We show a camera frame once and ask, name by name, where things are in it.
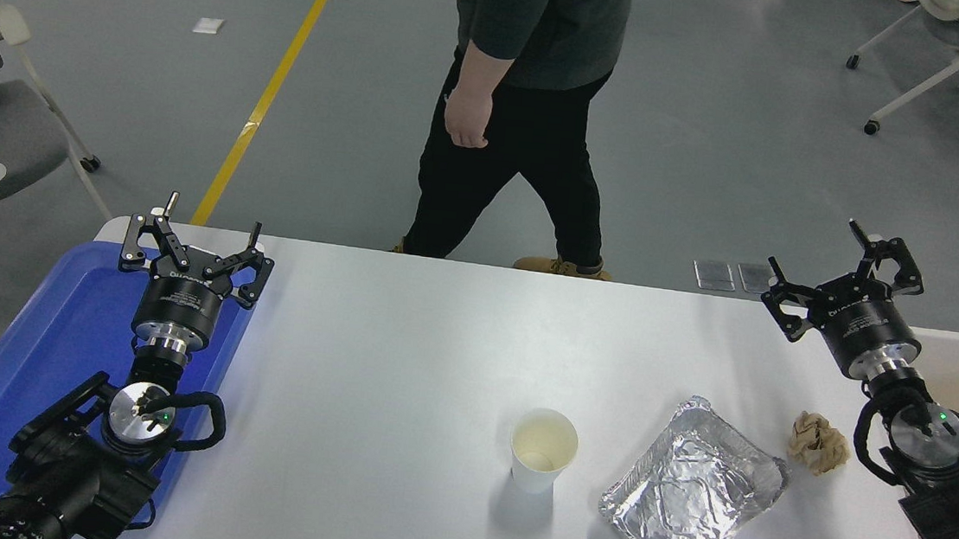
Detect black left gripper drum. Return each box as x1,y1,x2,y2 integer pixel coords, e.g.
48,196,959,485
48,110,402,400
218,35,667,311
132,268,230,339

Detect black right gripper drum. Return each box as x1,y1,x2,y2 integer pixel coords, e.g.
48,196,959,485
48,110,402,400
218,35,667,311
807,278,928,384

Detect white paper cup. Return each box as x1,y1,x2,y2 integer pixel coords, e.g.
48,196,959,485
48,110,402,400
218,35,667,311
507,406,582,497

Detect person's hand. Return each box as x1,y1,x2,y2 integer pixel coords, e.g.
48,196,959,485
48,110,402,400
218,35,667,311
440,82,496,151

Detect metal floor plate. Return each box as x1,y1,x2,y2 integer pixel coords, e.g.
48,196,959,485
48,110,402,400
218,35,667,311
693,259,738,292
735,262,780,297

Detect crumpled tan paper ball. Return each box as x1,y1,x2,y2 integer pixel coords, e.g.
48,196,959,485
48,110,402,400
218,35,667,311
785,410,854,479

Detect blue plastic tray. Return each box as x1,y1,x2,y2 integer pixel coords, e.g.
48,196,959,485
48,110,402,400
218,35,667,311
0,232,260,531

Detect crumpled foil tray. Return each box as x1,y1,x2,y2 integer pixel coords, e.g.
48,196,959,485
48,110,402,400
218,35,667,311
596,388,798,539

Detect walking person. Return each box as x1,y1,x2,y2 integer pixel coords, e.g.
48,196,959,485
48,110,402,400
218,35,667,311
389,0,638,282

